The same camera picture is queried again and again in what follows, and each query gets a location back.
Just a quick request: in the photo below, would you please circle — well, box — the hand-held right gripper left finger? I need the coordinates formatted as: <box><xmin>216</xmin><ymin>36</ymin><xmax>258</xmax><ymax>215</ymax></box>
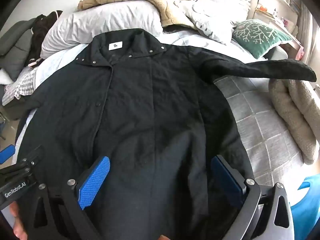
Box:
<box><xmin>27</xmin><ymin>156</ymin><xmax>111</xmax><ymax>240</ymax></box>

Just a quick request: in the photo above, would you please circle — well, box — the folded beige fleece blanket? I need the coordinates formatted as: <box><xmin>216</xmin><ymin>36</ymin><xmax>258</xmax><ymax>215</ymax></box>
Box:
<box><xmin>269</xmin><ymin>79</ymin><xmax>320</xmax><ymax>165</ymax></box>

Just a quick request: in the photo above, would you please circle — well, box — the green branch-print pillow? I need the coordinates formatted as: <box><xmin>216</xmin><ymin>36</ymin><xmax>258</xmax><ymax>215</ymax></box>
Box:
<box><xmin>231</xmin><ymin>19</ymin><xmax>293</xmax><ymax>59</ymax></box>

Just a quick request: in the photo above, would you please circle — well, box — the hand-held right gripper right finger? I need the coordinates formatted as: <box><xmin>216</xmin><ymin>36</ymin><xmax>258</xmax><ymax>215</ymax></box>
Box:
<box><xmin>211</xmin><ymin>155</ymin><xmax>295</xmax><ymax>240</ymax></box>

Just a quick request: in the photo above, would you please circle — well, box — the grey chair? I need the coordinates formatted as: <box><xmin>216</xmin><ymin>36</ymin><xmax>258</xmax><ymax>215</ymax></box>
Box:
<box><xmin>0</xmin><ymin>20</ymin><xmax>43</xmax><ymax>85</ymax></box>

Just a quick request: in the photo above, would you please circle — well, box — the black garment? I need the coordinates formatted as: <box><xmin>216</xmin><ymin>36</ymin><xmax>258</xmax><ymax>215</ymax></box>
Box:
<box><xmin>30</xmin><ymin>10</ymin><xmax>63</xmax><ymax>60</ymax></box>

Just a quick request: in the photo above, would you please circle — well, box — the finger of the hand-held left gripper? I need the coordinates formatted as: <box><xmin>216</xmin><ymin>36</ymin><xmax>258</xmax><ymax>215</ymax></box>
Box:
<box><xmin>0</xmin><ymin>144</ymin><xmax>16</xmax><ymax>158</ymax></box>

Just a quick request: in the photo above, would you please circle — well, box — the blue plastic stool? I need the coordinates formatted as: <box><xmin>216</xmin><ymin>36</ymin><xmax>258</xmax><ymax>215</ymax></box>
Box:
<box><xmin>291</xmin><ymin>176</ymin><xmax>320</xmax><ymax>240</ymax></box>

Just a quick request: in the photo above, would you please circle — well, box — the white pillow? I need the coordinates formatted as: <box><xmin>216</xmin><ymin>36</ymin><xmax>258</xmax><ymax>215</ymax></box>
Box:
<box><xmin>41</xmin><ymin>0</ymin><xmax>164</xmax><ymax>59</ymax></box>

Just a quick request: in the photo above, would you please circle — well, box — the white printed duvet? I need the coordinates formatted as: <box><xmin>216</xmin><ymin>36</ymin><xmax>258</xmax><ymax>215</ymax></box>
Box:
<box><xmin>172</xmin><ymin>0</ymin><xmax>250</xmax><ymax>46</ymax></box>

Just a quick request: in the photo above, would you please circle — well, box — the black quilted jacket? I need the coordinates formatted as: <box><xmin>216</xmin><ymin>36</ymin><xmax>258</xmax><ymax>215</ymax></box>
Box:
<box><xmin>15</xmin><ymin>28</ymin><xmax>317</xmax><ymax>240</ymax></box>

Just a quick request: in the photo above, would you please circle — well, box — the person's left hand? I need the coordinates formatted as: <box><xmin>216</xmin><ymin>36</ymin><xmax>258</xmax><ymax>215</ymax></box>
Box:
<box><xmin>9</xmin><ymin>201</ymin><xmax>28</xmax><ymax>240</ymax></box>

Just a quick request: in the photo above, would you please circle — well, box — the gingham checked cloth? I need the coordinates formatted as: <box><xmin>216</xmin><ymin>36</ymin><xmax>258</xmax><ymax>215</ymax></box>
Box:
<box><xmin>2</xmin><ymin>67</ymin><xmax>40</xmax><ymax>105</ymax></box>

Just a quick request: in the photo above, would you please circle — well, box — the grey checked bed blanket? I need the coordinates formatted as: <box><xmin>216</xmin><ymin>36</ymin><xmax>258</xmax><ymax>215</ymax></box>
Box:
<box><xmin>214</xmin><ymin>75</ymin><xmax>308</xmax><ymax>198</ymax></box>

